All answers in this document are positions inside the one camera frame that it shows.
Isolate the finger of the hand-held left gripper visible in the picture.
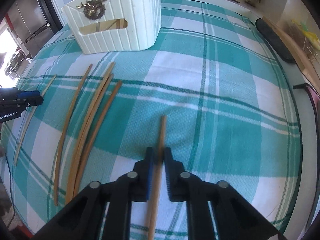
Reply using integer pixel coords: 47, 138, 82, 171
19, 96, 44, 108
15, 90, 41, 99

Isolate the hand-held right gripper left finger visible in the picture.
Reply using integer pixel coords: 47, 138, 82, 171
32, 147, 154, 240

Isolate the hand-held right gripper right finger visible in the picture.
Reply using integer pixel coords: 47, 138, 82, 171
164, 147, 287, 240

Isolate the pale thin chopstick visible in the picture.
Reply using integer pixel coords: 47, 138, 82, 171
14, 74, 57, 167

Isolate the row of wooden chopsticks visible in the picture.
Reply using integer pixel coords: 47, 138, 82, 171
54, 62, 123, 207

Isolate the cream ribbed utensil holder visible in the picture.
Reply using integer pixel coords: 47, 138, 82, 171
61, 0, 162, 55

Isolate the teal checked tablecloth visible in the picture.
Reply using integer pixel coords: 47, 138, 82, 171
0, 0, 305, 240

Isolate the grey refrigerator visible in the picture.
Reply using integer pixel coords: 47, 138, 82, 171
6, 0, 63, 56

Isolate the black oblong object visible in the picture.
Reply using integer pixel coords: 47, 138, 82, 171
255, 19, 296, 64

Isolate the wire basket with yellow items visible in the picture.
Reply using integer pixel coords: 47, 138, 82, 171
287, 19, 320, 62

